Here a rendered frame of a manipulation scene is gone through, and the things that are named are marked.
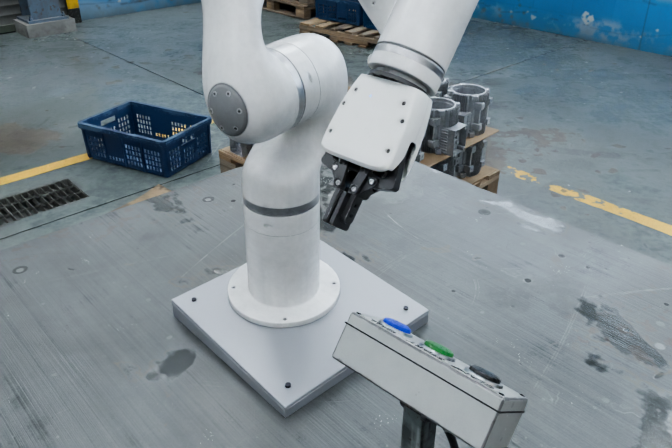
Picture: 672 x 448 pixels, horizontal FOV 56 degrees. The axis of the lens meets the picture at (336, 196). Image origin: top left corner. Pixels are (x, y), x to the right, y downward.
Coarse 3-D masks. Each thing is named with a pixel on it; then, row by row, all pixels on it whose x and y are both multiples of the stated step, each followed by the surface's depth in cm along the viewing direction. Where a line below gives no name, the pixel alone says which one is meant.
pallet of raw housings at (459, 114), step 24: (456, 96) 284; (480, 96) 283; (432, 120) 265; (456, 120) 271; (480, 120) 288; (240, 144) 321; (432, 144) 270; (456, 144) 276; (480, 144) 294; (432, 168) 274; (456, 168) 296; (480, 168) 305
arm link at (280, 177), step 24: (288, 48) 86; (312, 48) 88; (336, 48) 92; (312, 72) 86; (336, 72) 90; (312, 96) 86; (336, 96) 91; (312, 120) 92; (264, 144) 95; (288, 144) 93; (312, 144) 93; (264, 168) 91; (288, 168) 91; (312, 168) 92; (264, 192) 91; (288, 192) 91; (312, 192) 94
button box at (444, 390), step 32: (352, 320) 62; (352, 352) 61; (384, 352) 59; (416, 352) 57; (384, 384) 58; (416, 384) 56; (448, 384) 55; (480, 384) 53; (448, 416) 54; (480, 416) 53; (512, 416) 55
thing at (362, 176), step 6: (366, 168) 68; (360, 174) 69; (366, 174) 68; (372, 174) 69; (378, 174) 70; (354, 180) 69; (360, 180) 68; (366, 180) 68; (354, 186) 69; (360, 186) 68; (354, 192) 69; (366, 198) 70
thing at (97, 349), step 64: (192, 192) 146; (320, 192) 146; (384, 192) 146; (448, 192) 146; (0, 256) 122; (64, 256) 122; (128, 256) 122; (192, 256) 122; (384, 256) 122; (448, 256) 122; (512, 256) 122; (576, 256) 122; (640, 256) 122; (0, 320) 105; (64, 320) 105; (128, 320) 105; (448, 320) 105; (512, 320) 105; (576, 320) 105; (640, 320) 105; (0, 384) 92; (64, 384) 92; (128, 384) 92; (192, 384) 92; (512, 384) 92; (576, 384) 92; (640, 384) 92
